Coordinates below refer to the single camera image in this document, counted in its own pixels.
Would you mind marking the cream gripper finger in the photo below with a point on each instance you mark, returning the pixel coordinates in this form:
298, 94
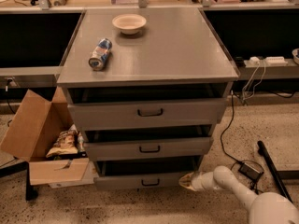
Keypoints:
188, 186
187, 179

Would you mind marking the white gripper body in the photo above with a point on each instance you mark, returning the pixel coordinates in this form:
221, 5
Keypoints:
197, 182

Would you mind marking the grey bottom drawer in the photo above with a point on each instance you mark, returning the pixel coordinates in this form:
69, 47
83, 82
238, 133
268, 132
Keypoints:
144, 173

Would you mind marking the grey drawer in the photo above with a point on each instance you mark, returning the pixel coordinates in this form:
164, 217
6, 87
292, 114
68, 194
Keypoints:
144, 173
129, 115
147, 149

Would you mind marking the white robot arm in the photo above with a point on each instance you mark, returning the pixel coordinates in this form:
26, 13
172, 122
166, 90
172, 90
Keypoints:
266, 208

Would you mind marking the grey middle drawer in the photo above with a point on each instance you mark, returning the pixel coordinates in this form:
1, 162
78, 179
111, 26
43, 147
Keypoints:
147, 149

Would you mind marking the grey drawer cabinet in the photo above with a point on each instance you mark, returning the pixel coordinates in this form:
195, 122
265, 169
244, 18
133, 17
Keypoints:
175, 56

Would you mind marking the grey top drawer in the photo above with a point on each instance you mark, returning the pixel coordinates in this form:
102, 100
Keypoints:
129, 115

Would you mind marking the black power adapter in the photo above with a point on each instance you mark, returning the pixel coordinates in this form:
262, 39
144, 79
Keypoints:
250, 172

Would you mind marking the black metal floor bar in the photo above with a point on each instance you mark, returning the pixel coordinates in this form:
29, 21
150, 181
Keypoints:
273, 170

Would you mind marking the snack chip bag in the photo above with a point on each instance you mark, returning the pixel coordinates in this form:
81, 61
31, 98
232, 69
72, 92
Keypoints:
64, 145

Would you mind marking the white power strip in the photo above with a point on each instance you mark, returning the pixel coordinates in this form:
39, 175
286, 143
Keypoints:
268, 61

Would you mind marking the blue and white can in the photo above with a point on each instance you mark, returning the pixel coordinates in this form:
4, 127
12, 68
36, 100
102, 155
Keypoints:
100, 54

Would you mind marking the brown cardboard box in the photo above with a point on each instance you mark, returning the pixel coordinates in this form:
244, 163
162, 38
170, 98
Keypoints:
31, 134

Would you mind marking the black stand foot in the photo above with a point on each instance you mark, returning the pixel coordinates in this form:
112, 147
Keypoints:
30, 192

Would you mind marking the beige bowl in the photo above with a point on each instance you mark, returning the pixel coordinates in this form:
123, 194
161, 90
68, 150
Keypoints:
129, 24

